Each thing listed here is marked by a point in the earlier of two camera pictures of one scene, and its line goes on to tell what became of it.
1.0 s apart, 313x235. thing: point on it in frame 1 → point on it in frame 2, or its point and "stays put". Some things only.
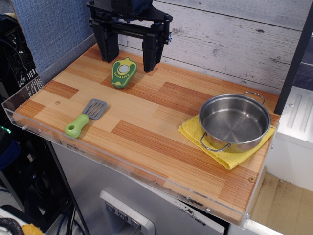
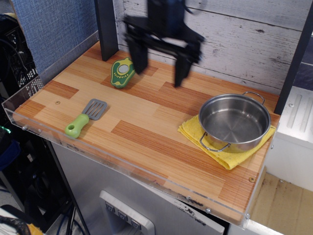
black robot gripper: [134, 18] → [165, 25]
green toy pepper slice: [123, 70] stays put
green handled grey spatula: [94, 110] stays put
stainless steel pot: [239, 120] stays put
